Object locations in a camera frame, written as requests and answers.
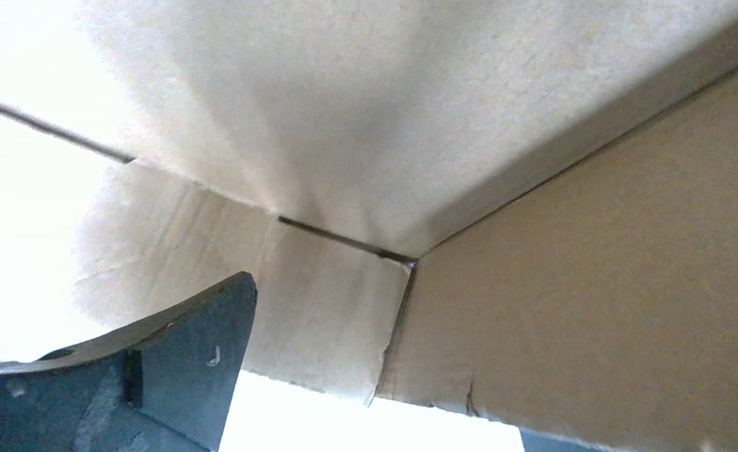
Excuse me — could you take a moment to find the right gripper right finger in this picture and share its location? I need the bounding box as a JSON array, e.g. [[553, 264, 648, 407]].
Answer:
[[520, 429, 600, 452]]

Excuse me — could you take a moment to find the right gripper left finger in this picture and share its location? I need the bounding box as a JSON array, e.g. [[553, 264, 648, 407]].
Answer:
[[0, 272, 258, 451]]

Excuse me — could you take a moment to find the brown cardboard box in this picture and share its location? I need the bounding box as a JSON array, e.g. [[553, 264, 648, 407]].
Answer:
[[0, 1, 738, 451]]

